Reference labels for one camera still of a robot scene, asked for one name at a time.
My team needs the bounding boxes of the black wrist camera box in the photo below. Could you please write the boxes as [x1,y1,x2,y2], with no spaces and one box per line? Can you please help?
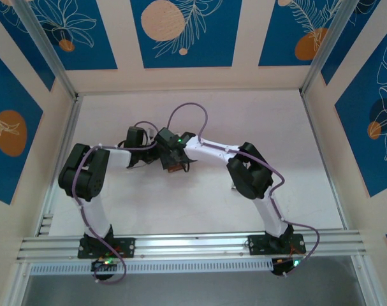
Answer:
[126,126,156,149]
[154,127,179,150]

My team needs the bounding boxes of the aluminium mounting rail beam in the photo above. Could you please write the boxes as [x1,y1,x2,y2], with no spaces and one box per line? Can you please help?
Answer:
[16,229,371,264]

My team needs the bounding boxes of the blue floral wall panel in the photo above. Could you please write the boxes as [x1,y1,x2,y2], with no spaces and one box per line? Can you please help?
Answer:
[0,6,56,92]
[335,30,387,198]
[29,0,118,71]
[320,0,384,86]
[0,44,44,205]
[258,0,344,67]
[130,0,243,69]

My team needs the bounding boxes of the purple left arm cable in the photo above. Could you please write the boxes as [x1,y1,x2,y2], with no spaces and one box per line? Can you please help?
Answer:
[70,120,161,285]

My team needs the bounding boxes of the black controller board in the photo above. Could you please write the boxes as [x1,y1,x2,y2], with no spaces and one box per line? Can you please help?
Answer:
[91,258,117,281]
[271,257,304,277]

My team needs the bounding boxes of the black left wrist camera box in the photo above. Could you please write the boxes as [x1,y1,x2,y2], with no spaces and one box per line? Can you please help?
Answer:
[126,126,156,149]

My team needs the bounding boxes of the aluminium frame post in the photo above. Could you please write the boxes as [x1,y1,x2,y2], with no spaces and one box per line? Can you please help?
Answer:
[300,0,382,96]
[11,0,79,101]

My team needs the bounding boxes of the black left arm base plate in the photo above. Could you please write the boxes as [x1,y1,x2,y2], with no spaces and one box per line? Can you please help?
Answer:
[77,236,136,259]

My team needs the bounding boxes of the brown leather card holder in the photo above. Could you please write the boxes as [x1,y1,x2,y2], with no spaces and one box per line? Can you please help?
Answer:
[166,161,186,175]

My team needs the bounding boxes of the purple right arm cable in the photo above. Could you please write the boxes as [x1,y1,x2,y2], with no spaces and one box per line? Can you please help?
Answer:
[166,102,321,278]

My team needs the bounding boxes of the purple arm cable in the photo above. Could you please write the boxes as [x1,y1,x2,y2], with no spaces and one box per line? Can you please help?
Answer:
[70,120,161,285]
[166,102,321,278]

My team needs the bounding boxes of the white slotted cable duct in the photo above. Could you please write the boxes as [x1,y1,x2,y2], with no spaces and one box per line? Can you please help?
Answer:
[29,258,274,275]

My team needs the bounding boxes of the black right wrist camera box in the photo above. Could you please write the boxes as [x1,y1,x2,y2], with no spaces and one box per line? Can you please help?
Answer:
[154,127,179,150]

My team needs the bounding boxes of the black right controller board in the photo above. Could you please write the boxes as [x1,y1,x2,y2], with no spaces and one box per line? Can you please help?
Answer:
[271,257,304,277]

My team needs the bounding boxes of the black left controller board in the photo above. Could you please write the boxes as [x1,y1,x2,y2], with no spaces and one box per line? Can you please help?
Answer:
[91,258,117,281]

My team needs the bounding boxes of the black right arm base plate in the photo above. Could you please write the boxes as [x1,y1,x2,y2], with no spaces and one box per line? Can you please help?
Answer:
[247,234,306,256]

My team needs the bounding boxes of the aluminium table edge rail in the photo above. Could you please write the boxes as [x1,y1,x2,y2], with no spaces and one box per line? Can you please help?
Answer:
[300,91,349,230]
[36,94,82,237]

